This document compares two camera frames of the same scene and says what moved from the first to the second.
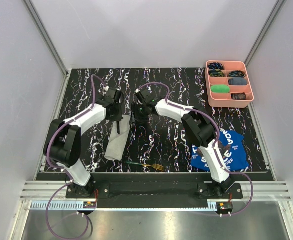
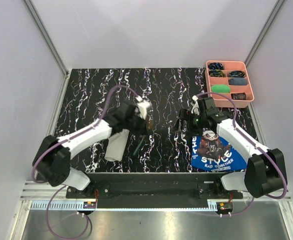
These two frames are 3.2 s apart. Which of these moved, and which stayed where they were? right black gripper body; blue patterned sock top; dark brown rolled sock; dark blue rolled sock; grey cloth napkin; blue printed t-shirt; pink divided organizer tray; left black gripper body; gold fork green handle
Moved: gold fork green handle; right black gripper body; left black gripper body
Stayed: grey cloth napkin; blue printed t-shirt; pink divided organizer tray; blue patterned sock top; dark brown rolled sock; dark blue rolled sock
